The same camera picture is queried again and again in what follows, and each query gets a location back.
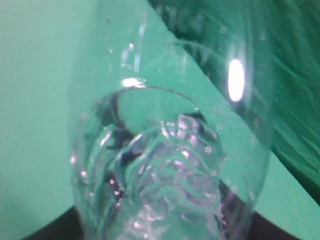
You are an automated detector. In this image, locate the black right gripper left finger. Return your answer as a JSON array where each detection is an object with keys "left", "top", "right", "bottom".
[{"left": 23, "top": 206, "right": 85, "bottom": 240}]

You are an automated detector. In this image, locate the clear plastic water bottle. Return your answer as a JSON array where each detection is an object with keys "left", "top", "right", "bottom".
[{"left": 69, "top": 0, "right": 273, "bottom": 240}]

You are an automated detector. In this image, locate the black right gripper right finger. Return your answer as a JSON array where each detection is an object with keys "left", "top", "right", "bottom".
[{"left": 247, "top": 211, "right": 301, "bottom": 240}]

